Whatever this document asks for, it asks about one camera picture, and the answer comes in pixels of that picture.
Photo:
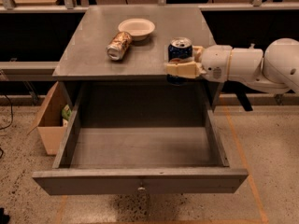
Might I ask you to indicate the brown cardboard box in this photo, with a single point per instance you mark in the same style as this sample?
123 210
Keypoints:
49 120

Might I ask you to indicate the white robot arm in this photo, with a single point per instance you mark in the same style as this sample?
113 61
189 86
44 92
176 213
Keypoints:
275 70

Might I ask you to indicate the blue pepsi can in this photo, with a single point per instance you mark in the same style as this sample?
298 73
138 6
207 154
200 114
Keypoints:
179 50

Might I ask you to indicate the round metal drawer knob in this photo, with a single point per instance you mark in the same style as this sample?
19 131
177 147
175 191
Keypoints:
141 188

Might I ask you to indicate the grey wooden cabinet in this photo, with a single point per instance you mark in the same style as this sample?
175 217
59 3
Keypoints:
137 82

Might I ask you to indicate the gold crushed soda can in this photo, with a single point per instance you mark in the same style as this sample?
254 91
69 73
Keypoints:
118 46

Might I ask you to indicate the white paper bowl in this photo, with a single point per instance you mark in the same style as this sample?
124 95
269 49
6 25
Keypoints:
139 29

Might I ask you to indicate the clear sanitizer pump bottle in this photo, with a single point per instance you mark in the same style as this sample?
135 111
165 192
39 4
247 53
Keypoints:
252 46

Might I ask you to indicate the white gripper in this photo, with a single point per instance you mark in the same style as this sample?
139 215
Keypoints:
215 62

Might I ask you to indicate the green bag in box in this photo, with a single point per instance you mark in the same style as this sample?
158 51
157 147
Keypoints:
66 112

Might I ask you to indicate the grey open top drawer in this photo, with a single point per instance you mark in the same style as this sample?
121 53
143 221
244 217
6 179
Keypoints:
169 151

